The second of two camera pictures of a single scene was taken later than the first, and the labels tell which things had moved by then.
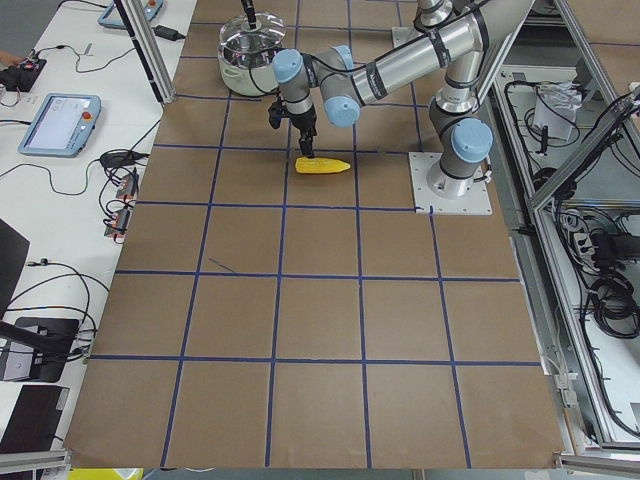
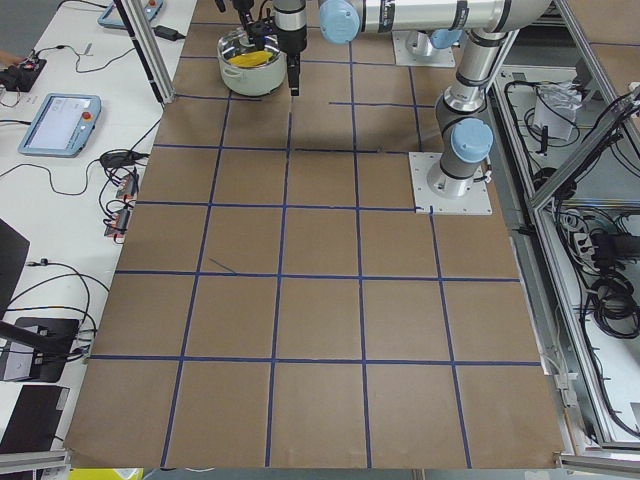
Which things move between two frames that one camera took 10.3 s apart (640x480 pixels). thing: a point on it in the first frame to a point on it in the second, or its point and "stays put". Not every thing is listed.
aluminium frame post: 147,47 stays put
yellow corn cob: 306,165 to 251,59
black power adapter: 166,33 stays put
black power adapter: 50,338 stays put
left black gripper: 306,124 to 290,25
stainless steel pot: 249,73 stays put
